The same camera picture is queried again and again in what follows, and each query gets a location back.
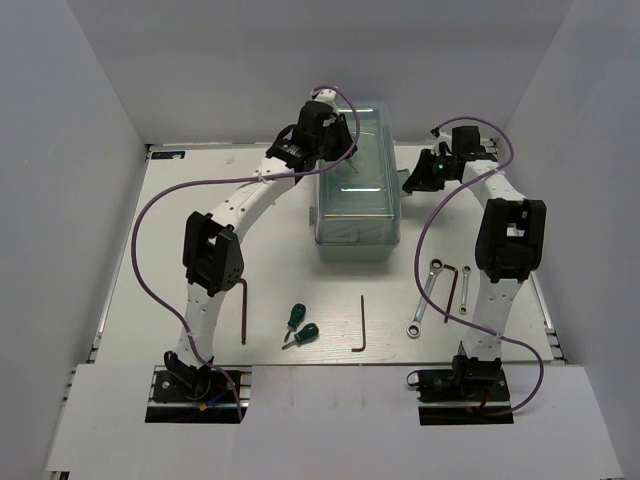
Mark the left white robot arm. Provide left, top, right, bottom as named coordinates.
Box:
left=174, top=88, right=356, bottom=399

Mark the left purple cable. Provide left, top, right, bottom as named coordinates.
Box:
left=130, top=86, right=362, bottom=421

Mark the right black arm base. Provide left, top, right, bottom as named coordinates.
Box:
left=406, top=354, right=514, bottom=426

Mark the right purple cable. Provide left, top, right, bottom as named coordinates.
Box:
left=414, top=117, right=547, bottom=414

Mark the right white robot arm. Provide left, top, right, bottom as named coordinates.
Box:
left=402, top=125, right=546, bottom=362

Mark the purple cable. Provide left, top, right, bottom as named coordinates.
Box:
left=130, top=86, right=362, bottom=421
left=414, top=117, right=547, bottom=414

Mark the left long hex key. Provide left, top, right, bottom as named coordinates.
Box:
left=239, top=278, right=249, bottom=345

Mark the large ratchet wrench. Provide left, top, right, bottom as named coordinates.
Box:
left=406, top=258, right=444, bottom=339

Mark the small combination wrench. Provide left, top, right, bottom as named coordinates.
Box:
left=459, top=265, right=471, bottom=315

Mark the green stubby screwdriver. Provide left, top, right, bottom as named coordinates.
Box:
left=282, top=323, right=319, bottom=350
left=284, top=303, right=306, bottom=342

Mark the right red hex key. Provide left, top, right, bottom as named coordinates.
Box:
left=443, top=264, right=459, bottom=324

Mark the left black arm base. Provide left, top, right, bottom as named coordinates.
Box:
left=145, top=351, right=252, bottom=424

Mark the middle hex key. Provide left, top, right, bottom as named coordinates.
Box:
left=351, top=295, right=367, bottom=353

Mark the left blue corner label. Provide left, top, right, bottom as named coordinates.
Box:
left=150, top=151, right=186, bottom=160

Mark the green plastic toolbox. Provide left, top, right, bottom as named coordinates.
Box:
left=312, top=101, right=402, bottom=263

